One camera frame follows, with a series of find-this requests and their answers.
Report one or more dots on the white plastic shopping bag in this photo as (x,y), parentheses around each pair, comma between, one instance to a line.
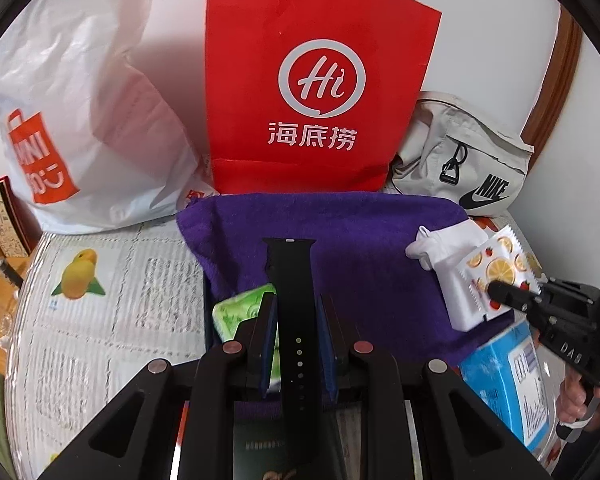
(90,85)

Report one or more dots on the light green cartoon packet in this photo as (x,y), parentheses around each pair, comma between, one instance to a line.
(240,310)

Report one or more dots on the small black device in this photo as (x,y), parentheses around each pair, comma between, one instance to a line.
(9,271)

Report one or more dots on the grey waist bag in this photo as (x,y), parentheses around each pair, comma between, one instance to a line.
(430,160)

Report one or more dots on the purple towel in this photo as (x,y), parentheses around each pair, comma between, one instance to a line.
(380,240)

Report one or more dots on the blue tissue pack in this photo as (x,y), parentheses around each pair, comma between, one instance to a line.
(495,375)

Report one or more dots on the dark green gold box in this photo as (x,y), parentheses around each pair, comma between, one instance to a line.
(255,440)

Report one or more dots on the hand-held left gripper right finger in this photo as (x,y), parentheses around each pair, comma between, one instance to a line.
(326,345)

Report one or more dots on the white sock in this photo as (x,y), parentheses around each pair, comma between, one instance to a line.
(445,250)

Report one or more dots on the fruit print packet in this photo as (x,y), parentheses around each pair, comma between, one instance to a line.
(500,260)

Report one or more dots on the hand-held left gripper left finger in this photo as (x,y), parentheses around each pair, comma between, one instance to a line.
(267,345)

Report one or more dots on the brown wooden door frame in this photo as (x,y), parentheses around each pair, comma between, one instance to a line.
(555,70)

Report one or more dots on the red paper bag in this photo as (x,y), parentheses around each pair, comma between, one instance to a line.
(240,35)

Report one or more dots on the person's right hand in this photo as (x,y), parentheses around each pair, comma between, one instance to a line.
(572,400)

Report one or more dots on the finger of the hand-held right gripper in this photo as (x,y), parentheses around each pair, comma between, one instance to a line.
(510,297)

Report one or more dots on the patterned flat box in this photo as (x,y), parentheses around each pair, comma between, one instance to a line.
(2,220)

